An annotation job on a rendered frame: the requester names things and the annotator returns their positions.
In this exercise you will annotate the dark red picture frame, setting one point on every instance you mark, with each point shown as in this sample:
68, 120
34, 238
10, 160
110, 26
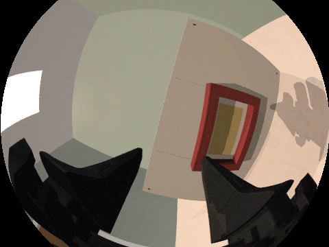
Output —
226, 128

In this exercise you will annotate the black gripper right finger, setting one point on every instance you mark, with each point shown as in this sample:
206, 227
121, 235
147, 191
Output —
232, 201

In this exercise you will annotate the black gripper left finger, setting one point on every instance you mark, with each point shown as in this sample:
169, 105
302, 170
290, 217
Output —
100, 189

